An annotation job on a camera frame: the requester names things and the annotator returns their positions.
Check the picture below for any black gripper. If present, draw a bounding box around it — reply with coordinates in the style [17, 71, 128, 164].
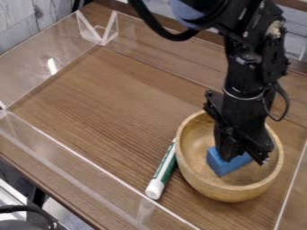
[204, 89, 276, 165]

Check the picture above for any blue foam block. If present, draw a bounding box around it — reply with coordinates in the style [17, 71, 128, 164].
[206, 146, 253, 177]

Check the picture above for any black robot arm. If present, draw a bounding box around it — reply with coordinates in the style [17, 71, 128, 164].
[170, 0, 289, 164]

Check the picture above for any brown wooden bowl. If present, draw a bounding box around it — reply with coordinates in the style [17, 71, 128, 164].
[174, 111, 284, 203]

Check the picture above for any green white marker tube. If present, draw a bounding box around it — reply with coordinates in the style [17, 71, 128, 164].
[145, 141, 176, 200]

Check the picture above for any black equipment with screw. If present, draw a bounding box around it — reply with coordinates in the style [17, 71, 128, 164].
[0, 205, 57, 230]

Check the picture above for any black cable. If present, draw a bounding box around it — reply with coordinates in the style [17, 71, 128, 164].
[128, 0, 289, 122]

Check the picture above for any clear acrylic enclosure wall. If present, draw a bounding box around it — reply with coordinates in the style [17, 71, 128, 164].
[0, 9, 307, 230]

